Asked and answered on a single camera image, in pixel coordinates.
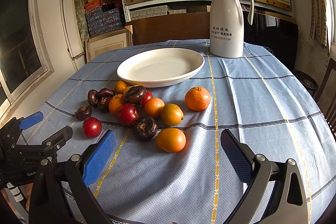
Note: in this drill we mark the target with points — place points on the white oval plate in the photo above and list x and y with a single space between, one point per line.
161 67

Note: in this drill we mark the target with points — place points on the red plum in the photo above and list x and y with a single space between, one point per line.
127 115
146 98
91 127

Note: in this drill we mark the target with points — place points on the large smooth orange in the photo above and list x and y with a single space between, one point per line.
171 140

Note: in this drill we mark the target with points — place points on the blue checked tablecloth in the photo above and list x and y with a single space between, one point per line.
256 97

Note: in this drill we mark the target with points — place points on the small orange fruit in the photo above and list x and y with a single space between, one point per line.
153 107

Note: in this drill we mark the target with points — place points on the wooden chair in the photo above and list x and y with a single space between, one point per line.
326 96
194 25

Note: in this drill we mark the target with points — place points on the stacked patterned boxes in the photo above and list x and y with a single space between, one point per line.
104 16

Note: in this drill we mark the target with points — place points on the red plum front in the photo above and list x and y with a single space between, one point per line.
127 115

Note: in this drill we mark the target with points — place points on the yellow orange fruit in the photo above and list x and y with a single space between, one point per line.
171 114

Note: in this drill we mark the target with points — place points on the dark water chestnut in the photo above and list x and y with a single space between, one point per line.
93 97
105 92
144 128
103 104
83 112
135 94

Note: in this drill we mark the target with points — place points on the small orange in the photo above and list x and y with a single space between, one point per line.
116 103
120 86

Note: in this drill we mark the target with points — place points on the large bumpy orange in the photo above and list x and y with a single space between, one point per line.
197 98

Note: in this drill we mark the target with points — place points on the wooden chair right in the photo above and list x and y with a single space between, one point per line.
326 96

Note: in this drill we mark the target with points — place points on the dark water chestnut top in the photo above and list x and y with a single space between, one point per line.
135 94

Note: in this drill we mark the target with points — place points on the white thermos jug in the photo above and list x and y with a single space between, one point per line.
227 28

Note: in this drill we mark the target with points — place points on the window frame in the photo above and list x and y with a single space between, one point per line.
25 63

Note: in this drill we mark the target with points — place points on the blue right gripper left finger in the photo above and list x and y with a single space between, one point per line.
94 163

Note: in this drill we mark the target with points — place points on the wooden chair back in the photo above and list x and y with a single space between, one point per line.
194 25

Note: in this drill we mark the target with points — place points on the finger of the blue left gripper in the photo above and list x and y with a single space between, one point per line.
31 120

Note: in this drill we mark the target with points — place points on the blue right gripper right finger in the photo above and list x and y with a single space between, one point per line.
238 156

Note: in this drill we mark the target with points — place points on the dark water chestnut front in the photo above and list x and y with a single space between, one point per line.
144 128

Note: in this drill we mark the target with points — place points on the small orange back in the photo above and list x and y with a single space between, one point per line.
120 86

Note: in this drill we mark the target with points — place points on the dark water chestnut back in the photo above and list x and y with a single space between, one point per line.
105 92

